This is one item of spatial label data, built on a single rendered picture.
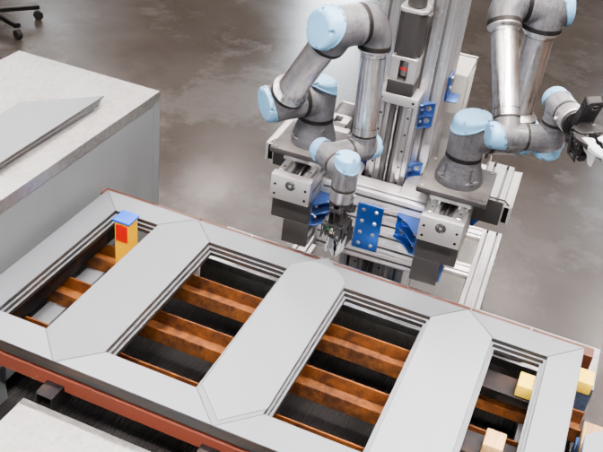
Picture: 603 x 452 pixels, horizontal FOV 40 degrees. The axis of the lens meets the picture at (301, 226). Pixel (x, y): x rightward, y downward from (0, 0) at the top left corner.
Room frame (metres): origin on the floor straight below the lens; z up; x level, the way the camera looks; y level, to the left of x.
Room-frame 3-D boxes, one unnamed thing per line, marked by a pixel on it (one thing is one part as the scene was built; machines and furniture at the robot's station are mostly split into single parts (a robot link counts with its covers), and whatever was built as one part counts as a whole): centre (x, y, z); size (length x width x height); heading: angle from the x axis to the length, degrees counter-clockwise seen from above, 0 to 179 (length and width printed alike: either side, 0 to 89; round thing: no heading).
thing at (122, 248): (2.11, 0.54, 0.78); 0.05 x 0.05 x 0.19; 71
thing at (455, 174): (2.34, -0.48, 1.09); 0.15 x 0.15 x 0.10
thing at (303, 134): (2.47, 0.00, 1.09); 0.15 x 0.15 x 0.10
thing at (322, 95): (2.47, 0.00, 1.20); 0.13 x 0.12 x 0.14; 125
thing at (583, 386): (1.73, -0.82, 0.79); 0.06 x 0.05 x 0.04; 161
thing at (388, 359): (1.91, -0.04, 0.70); 1.66 x 0.08 x 0.05; 71
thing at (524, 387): (1.68, -0.66, 0.79); 0.06 x 0.05 x 0.04; 161
